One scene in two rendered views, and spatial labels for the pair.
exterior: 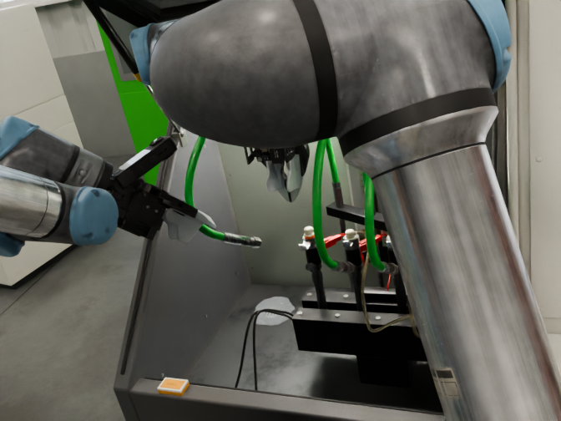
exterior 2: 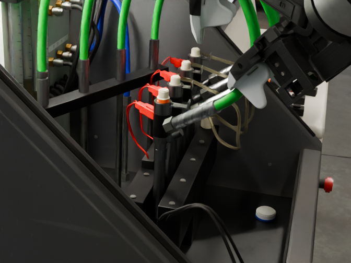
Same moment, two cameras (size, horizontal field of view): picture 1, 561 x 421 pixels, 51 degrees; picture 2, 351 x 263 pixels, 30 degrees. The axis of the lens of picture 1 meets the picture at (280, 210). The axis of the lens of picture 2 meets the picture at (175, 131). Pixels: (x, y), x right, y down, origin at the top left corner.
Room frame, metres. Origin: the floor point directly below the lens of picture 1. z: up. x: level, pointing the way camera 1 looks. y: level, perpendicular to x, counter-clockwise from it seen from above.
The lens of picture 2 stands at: (1.18, 0.87, 1.52)
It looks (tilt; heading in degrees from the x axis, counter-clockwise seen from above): 25 degrees down; 257
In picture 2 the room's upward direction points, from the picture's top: 4 degrees clockwise
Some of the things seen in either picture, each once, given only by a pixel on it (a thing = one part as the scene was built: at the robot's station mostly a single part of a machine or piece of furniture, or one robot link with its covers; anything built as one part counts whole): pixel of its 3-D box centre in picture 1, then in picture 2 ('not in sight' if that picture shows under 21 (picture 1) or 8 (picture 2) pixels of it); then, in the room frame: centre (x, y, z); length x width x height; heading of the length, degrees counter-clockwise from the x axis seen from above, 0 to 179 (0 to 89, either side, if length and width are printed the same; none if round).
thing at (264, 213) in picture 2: not in sight; (265, 213); (0.75, -0.17, 0.84); 0.04 x 0.04 x 0.01
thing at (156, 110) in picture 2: (316, 286); (166, 162); (0.98, -0.04, 1.03); 0.05 x 0.03 x 0.21; 155
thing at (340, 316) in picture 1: (386, 338); (173, 192); (0.94, -0.15, 0.91); 0.34 x 0.10 x 0.15; 65
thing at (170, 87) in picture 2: (356, 287); (177, 141); (0.95, -0.11, 1.03); 0.05 x 0.03 x 0.21; 155
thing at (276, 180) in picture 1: (275, 181); (212, 16); (0.94, 0.00, 1.28); 0.06 x 0.03 x 0.09; 155
